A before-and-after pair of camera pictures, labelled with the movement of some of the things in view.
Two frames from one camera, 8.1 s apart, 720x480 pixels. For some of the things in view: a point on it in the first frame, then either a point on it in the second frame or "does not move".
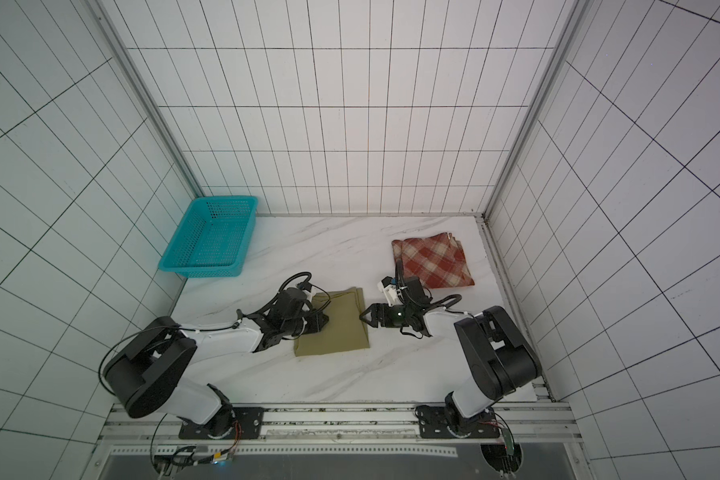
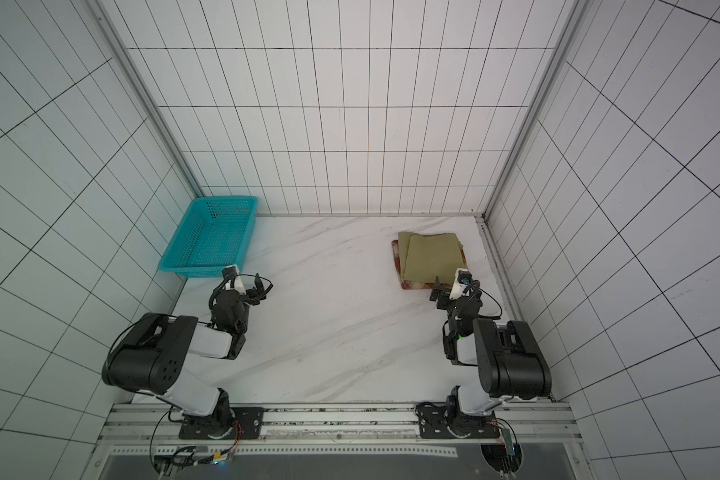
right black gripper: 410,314 to 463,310
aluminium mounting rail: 336,426 does not move
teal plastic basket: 213,238 does not move
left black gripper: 316,315 to 252,293
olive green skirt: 344,330 to 428,257
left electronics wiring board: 175,464 does not move
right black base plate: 435,421 does not move
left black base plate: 235,423 does not move
